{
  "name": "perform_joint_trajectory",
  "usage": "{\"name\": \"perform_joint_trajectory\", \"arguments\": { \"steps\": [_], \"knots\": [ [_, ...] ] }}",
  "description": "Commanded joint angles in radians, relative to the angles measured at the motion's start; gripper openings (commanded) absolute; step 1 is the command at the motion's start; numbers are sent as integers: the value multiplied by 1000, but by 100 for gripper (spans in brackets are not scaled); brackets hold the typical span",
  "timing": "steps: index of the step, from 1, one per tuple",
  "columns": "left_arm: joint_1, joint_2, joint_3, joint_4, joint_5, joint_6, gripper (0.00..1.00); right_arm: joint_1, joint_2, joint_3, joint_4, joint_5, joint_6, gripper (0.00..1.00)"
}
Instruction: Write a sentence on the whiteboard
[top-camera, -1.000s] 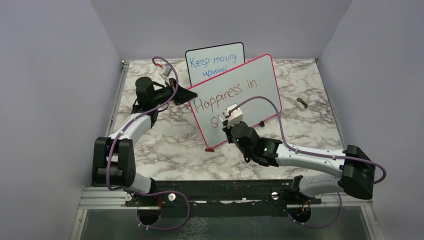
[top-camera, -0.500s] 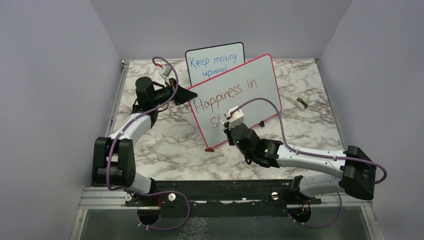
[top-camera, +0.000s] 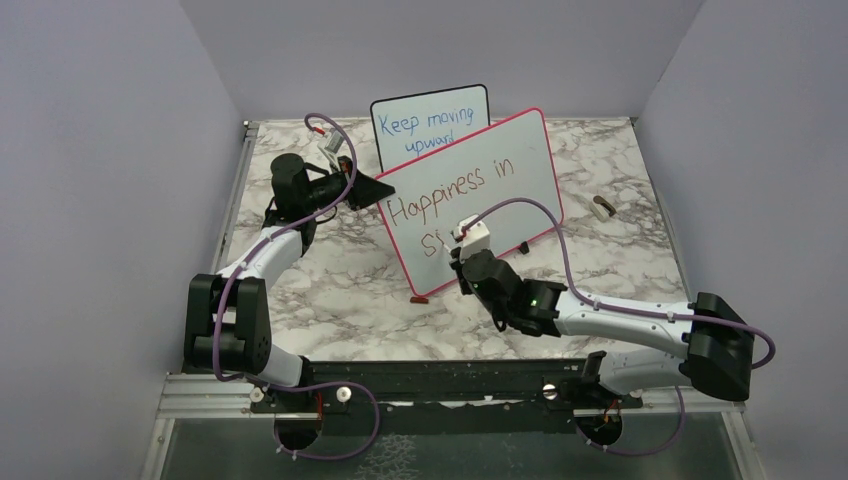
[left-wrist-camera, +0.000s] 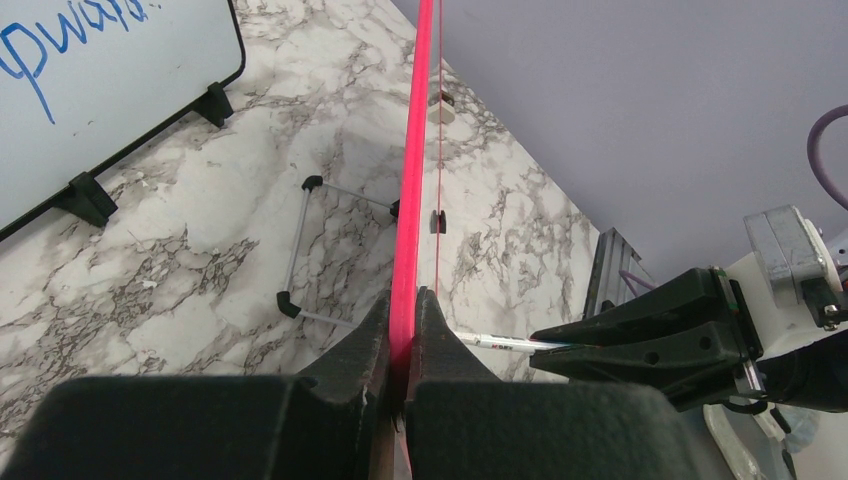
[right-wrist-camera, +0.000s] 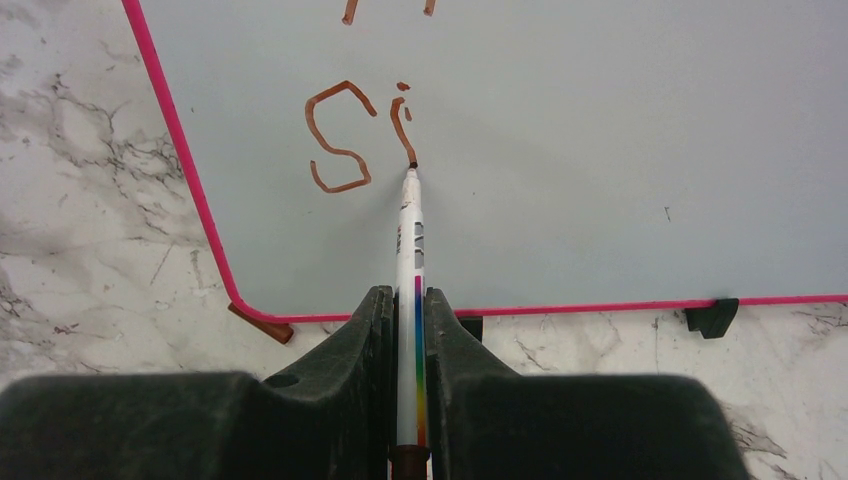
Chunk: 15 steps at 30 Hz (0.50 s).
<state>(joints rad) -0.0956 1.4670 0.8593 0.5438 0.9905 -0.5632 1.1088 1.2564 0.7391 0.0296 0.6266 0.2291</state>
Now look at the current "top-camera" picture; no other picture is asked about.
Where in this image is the black mounting rail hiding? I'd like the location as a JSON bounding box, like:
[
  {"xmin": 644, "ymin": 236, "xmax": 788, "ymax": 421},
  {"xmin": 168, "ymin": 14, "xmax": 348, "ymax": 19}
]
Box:
[{"xmin": 182, "ymin": 354, "xmax": 713, "ymax": 435}]

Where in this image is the pink framed whiteboard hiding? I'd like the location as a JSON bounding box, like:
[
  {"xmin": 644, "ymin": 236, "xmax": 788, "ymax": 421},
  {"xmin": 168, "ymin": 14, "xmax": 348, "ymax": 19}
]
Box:
[{"xmin": 377, "ymin": 108, "xmax": 564, "ymax": 297}]

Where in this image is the black framed whiteboard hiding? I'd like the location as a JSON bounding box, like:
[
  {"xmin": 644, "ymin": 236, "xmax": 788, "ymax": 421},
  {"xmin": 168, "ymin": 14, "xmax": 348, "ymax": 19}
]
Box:
[{"xmin": 370, "ymin": 84, "xmax": 490, "ymax": 172}]

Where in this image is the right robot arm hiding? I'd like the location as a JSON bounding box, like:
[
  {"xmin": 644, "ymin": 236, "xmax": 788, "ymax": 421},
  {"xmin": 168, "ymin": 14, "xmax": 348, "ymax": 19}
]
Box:
[{"xmin": 450, "ymin": 249, "xmax": 754, "ymax": 407}]

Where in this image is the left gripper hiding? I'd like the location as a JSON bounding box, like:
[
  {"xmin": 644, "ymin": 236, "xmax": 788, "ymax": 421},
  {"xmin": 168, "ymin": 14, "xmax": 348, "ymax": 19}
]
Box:
[{"xmin": 302, "ymin": 155, "xmax": 395, "ymax": 212}]

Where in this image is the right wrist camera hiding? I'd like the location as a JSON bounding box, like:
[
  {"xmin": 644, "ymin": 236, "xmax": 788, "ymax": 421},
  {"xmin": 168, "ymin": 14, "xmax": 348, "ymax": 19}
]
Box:
[{"xmin": 450, "ymin": 215, "xmax": 490, "ymax": 262}]

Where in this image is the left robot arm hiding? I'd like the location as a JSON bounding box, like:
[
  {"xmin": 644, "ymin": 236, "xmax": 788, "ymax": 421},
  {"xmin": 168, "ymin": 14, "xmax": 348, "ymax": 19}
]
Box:
[{"xmin": 183, "ymin": 153, "xmax": 395, "ymax": 411}]

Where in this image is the aluminium table frame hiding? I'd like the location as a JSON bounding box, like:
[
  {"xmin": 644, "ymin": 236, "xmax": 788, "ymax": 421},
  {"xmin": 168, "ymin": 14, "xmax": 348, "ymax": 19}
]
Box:
[{"xmin": 142, "ymin": 118, "xmax": 765, "ymax": 479}]

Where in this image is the small white eraser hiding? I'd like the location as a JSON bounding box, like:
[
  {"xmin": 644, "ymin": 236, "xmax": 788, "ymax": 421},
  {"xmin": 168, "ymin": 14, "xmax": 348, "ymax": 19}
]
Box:
[{"xmin": 590, "ymin": 195, "xmax": 617, "ymax": 222}]

